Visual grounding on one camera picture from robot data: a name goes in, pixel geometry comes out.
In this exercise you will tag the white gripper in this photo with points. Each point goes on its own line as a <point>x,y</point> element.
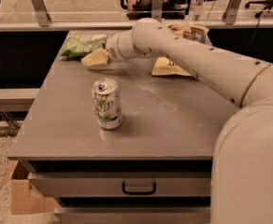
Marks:
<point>112,49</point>

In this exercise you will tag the green jalapeno chip bag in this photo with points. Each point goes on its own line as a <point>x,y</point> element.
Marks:
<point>77,45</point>

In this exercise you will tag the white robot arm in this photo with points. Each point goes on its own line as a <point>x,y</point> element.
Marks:
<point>181,97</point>

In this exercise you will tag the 7UP soda can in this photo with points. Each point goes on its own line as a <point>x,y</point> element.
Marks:
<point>107,103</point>

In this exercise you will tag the clear plastic water bottle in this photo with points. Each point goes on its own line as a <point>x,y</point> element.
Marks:
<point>195,10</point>

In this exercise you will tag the grey drawer cabinet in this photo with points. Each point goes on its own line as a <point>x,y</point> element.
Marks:
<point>61,134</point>

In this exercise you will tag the upper grey drawer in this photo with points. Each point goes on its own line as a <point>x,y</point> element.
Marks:
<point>109,184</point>

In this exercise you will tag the grey drawer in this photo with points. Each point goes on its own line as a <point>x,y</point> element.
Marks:
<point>133,215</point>
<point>109,184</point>

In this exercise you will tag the lower grey drawer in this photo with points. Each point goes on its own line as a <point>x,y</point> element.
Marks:
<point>133,215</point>

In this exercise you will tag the cardboard box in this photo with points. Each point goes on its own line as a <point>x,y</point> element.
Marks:
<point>25,198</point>

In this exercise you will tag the left metal railing post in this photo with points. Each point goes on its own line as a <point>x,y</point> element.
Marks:
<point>42,16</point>

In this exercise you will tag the metal railing post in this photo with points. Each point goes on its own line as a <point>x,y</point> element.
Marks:
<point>156,9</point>
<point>42,16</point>
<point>230,14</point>

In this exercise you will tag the middle metal railing post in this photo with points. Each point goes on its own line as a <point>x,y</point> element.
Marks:
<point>156,9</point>

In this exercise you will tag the right metal railing post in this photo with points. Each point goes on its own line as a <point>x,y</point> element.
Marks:
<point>230,14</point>

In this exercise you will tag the black drawer handle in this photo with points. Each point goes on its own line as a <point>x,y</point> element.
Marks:
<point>139,190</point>

